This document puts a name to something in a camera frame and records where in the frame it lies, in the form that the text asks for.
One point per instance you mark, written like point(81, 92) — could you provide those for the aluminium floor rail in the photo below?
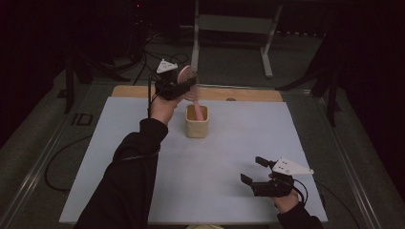
point(350, 171)
point(35, 171)

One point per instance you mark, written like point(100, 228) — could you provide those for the wooden table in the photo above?
point(238, 94)

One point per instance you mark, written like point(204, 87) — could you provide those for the black square floor frame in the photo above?
point(76, 119)

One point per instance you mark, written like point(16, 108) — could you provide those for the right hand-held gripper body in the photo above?
point(274, 187)

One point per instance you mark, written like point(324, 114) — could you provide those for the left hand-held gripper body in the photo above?
point(168, 86)

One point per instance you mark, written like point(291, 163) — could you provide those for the person's left hand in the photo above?
point(163, 109)

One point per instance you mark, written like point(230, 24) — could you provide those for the square wooden cup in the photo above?
point(196, 129)

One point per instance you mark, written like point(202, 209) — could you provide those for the pink hairbrush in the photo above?
point(192, 94)

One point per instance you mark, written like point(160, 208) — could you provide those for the black tripod stand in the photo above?
point(69, 90)
point(332, 101)

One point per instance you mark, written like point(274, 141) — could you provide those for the white table mat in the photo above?
point(223, 159)

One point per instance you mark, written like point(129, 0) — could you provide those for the white metal stand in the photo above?
point(234, 24)

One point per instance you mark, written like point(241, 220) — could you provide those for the person's right hand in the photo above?
point(286, 203)

